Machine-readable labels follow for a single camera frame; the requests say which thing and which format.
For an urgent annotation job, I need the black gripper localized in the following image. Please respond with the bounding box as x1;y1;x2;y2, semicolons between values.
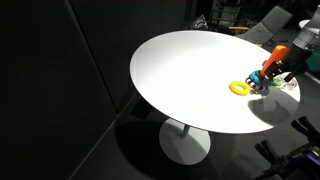
262;42;312;84

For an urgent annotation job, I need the orange post with checkered base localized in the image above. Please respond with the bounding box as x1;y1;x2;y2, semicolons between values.
245;45;289;92

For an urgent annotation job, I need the dark teal bumpy ring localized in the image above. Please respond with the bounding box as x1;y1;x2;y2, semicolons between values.
248;70;275;91

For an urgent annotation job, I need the grey folded chair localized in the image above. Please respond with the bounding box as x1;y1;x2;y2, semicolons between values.
245;5;294;45

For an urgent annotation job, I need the purple black clamp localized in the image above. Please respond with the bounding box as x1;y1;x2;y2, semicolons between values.
290;115;320;148
254;139;288;168

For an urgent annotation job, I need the black metal rack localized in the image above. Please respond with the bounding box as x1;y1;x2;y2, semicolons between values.
209;0;255;34

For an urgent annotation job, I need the light green toothed ring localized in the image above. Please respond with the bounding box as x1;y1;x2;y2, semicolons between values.
271;77;284;88

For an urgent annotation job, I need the teal wrist camera box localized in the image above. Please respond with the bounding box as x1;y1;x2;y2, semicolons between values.
305;49;320;73

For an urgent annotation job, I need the yellow orange bumpy ring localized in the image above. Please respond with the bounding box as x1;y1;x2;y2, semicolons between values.
228;80;251;97

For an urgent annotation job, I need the white table pedestal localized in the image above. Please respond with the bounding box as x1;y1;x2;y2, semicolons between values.
158;117;212;166

